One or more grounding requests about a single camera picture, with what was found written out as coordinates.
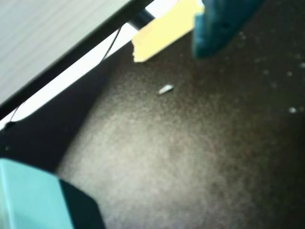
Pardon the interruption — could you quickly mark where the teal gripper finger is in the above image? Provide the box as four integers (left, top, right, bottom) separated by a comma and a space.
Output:
0, 158, 106, 229
192, 0, 264, 60

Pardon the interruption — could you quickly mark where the dark blue cylinder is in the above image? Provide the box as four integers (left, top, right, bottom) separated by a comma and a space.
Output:
129, 8, 156, 31

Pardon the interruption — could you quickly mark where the white flake on table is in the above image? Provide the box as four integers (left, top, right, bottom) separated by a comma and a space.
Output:
158, 84, 174, 96

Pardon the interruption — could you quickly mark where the light wooden board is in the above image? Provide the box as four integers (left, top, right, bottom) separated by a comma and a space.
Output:
0, 0, 158, 120

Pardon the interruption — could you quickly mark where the thin black wire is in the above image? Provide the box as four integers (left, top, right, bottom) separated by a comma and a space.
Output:
4, 25, 122, 130

